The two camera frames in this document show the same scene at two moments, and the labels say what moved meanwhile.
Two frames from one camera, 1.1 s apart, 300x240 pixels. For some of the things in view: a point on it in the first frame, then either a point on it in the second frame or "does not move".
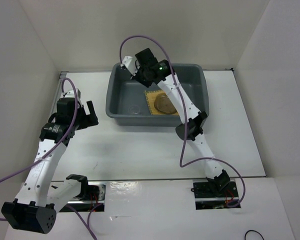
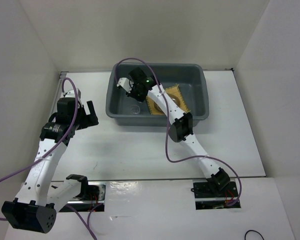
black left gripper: (89, 119) does not move
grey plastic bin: (129, 102) does not move
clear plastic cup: (134, 109) does not move
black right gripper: (147, 83) -> (139, 99)
